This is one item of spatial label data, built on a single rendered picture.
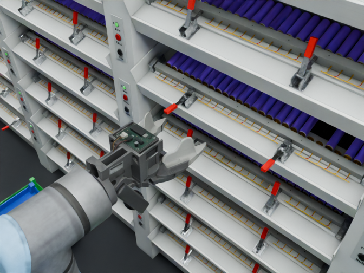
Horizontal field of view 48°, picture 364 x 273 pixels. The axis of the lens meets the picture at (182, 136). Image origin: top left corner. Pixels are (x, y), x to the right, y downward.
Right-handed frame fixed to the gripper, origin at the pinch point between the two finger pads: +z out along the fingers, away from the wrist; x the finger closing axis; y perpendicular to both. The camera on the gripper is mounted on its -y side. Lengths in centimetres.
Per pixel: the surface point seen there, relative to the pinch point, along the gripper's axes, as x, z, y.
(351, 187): -27.2, 19.6, -9.5
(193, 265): 11, 22, -85
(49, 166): 101, 19, -95
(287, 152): -13.3, 18.5, -8.4
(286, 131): -10.7, 21.5, -6.2
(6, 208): 88, -10, -89
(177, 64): 23.1, 24.3, -5.6
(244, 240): -7, 19, -48
